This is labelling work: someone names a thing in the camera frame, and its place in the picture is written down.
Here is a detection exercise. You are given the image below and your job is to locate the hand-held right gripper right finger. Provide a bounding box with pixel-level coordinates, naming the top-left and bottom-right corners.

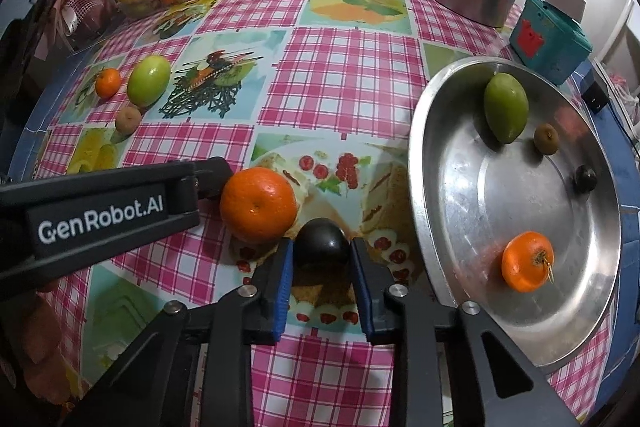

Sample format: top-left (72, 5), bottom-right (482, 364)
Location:
top-left (350, 238), bottom-right (581, 427)

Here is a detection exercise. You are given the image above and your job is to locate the brown longan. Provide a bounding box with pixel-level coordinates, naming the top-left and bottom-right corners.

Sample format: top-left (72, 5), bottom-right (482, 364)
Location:
top-left (115, 106), bottom-right (142, 135)

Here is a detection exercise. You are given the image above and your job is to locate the brown kiwi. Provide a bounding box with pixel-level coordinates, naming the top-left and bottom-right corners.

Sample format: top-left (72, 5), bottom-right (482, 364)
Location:
top-left (533, 123), bottom-right (560, 155)

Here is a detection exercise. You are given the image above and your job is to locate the person's left hand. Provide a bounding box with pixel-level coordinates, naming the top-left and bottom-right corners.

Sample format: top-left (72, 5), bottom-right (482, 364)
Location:
top-left (0, 264), bottom-right (91, 404)

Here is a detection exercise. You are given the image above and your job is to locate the black power adapter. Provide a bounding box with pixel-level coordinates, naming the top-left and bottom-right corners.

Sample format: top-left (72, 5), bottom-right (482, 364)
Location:
top-left (582, 79), bottom-right (611, 112)

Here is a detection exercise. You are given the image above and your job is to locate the teal plastic box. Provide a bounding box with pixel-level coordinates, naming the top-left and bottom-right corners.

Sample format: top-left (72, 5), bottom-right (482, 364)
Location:
top-left (509, 0), bottom-right (593, 86)

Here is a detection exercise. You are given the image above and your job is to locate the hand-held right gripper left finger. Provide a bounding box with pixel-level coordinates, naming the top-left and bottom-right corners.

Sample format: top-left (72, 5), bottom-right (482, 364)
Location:
top-left (62, 238), bottom-right (294, 427)

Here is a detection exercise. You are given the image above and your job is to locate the small orange tangerine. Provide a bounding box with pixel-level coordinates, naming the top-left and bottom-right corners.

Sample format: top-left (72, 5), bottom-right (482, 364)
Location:
top-left (95, 68), bottom-right (122, 99)

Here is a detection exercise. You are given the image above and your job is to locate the orange tangerine with stem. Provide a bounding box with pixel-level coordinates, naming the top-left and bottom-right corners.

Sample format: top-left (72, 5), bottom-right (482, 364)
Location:
top-left (501, 231), bottom-right (556, 293)

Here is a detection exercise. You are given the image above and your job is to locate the green mango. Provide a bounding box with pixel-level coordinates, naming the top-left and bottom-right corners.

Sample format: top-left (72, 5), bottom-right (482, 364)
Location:
top-left (483, 72), bottom-right (529, 145)
top-left (126, 55), bottom-right (172, 106)

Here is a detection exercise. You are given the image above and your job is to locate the dark plum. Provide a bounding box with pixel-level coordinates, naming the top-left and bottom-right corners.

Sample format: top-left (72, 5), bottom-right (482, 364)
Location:
top-left (292, 217), bottom-right (351, 270)
top-left (572, 165), bottom-right (598, 194)

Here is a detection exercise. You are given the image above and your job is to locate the stainless steel plate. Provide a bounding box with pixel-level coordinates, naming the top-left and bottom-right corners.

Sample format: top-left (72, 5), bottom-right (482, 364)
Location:
top-left (407, 56), bottom-right (622, 370)

